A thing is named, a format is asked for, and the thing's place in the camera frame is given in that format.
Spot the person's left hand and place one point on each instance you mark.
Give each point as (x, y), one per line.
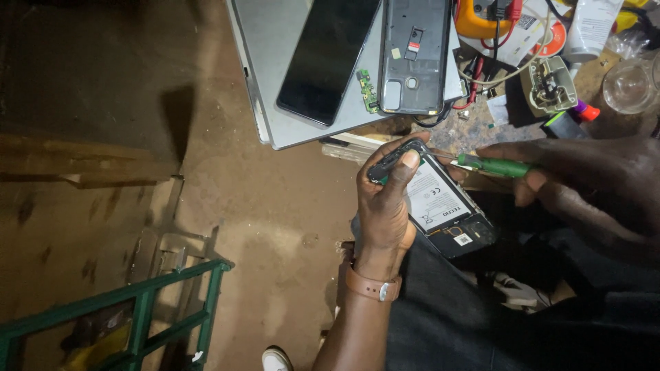
(381, 216)

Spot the person's right hand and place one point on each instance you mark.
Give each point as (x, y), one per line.
(598, 180)

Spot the black smartphone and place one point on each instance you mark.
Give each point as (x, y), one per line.
(443, 206)

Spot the small black box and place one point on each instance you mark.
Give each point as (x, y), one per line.
(564, 126)

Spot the purple and orange marker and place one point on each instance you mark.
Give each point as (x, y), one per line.
(587, 111)

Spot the clear drinking glass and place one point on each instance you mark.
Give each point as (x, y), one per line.
(631, 85)

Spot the opened white plug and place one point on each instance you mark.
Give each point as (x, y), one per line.
(551, 85)

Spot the small green circuit board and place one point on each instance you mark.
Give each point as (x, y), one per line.
(368, 92)

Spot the clear plastic bag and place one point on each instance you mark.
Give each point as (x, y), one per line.
(626, 44)

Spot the orange and white disc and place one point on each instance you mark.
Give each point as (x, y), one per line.
(557, 38)

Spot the grey phone back cover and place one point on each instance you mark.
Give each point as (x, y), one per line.
(417, 72)

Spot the person's dark trousers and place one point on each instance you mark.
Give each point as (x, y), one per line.
(490, 319)

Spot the white plastic tube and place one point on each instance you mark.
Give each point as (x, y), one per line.
(590, 28)

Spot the white printed paper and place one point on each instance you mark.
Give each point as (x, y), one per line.
(526, 31)

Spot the black phone screen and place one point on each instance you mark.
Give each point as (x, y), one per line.
(325, 56)

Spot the white shoe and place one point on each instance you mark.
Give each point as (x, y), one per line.
(276, 359)

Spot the grey laptop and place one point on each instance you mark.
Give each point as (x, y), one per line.
(268, 62)

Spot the yellow multimeter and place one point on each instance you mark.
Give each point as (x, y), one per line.
(477, 20)

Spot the wooden plank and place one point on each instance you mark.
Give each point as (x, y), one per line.
(87, 165)

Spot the green metal frame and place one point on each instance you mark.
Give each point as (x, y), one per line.
(139, 309)

